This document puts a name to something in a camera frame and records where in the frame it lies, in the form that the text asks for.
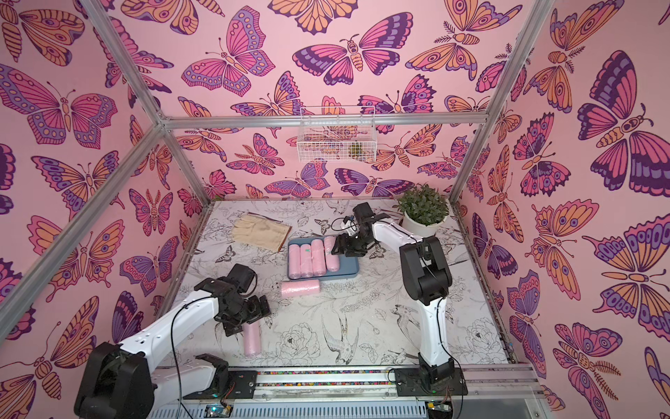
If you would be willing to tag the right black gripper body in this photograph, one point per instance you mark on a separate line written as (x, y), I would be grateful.
(347, 244)

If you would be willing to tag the white wire basket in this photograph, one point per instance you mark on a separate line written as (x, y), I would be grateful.
(339, 134)

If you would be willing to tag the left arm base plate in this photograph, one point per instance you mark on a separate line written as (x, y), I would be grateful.
(235, 385)

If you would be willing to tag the blue plastic storage box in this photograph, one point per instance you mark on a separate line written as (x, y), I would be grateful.
(349, 267)

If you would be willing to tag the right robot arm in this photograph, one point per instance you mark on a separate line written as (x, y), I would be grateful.
(426, 279)

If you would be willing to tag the aluminium front rail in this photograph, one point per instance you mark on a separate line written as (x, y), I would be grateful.
(497, 391)

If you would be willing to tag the beige cloth with red trim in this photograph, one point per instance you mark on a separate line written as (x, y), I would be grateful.
(261, 232)

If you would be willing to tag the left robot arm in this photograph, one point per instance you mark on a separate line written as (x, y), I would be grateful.
(122, 381)

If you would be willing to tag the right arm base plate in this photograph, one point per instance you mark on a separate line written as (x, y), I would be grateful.
(410, 382)

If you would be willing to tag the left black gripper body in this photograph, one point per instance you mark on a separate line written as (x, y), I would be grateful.
(235, 319)

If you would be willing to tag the potted green plant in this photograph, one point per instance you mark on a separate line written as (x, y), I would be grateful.
(424, 209)

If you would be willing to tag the pink trash bag roll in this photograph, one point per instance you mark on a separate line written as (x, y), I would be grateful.
(252, 339)
(294, 262)
(305, 261)
(318, 257)
(332, 260)
(292, 289)

